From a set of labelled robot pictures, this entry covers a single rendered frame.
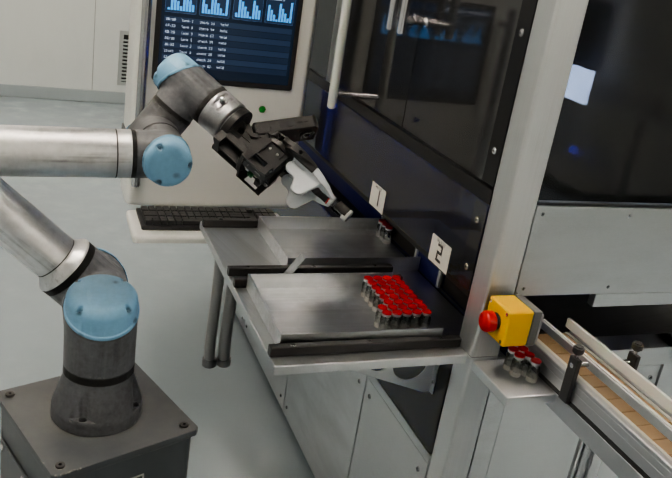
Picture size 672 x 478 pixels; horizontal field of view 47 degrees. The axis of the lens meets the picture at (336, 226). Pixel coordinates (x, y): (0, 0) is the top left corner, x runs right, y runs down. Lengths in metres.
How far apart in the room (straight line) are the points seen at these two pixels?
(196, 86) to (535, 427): 1.01
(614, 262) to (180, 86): 0.92
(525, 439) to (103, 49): 5.58
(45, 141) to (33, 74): 5.64
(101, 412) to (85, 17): 5.59
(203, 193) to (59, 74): 4.60
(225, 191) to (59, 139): 1.19
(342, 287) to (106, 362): 0.63
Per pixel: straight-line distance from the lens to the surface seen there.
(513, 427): 1.75
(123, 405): 1.38
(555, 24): 1.40
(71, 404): 1.38
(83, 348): 1.32
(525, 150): 1.44
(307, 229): 2.05
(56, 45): 6.80
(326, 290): 1.73
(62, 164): 1.21
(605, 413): 1.45
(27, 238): 1.39
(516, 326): 1.47
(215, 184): 2.33
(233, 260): 1.82
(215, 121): 1.31
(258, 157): 1.27
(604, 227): 1.61
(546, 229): 1.53
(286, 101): 2.31
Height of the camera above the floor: 1.62
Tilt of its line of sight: 20 degrees down
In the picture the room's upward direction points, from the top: 9 degrees clockwise
